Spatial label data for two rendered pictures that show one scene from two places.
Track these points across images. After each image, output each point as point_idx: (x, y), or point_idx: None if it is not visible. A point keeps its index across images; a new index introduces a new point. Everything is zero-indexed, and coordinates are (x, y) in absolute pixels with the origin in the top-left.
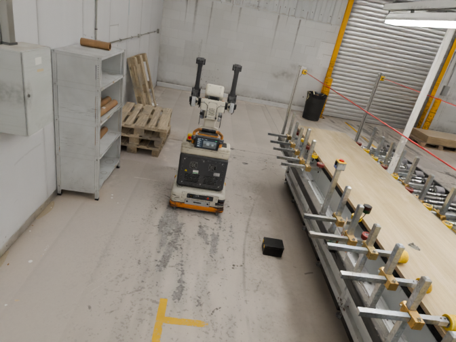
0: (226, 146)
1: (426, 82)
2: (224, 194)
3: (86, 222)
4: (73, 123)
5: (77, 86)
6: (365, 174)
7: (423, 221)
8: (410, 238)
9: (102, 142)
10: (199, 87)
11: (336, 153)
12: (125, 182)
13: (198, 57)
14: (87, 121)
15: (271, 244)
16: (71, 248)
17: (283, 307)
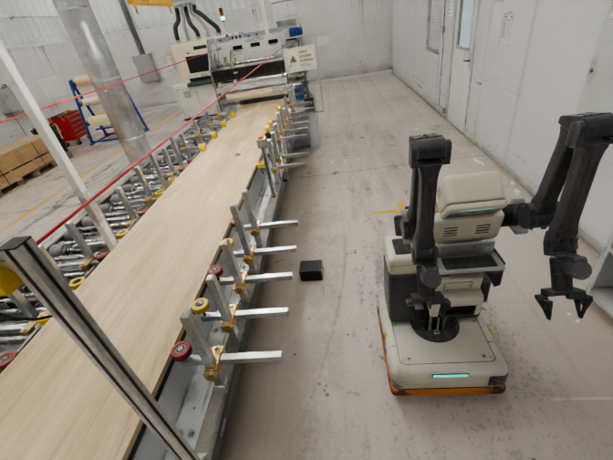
0: (391, 243)
1: (25, 88)
2: (379, 302)
3: (542, 263)
4: None
5: None
6: (176, 221)
7: (196, 174)
8: (232, 159)
9: None
10: (532, 199)
11: (166, 265)
12: (601, 365)
13: (607, 112)
14: None
15: (315, 262)
16: (515, 235)
17: (314, 231)
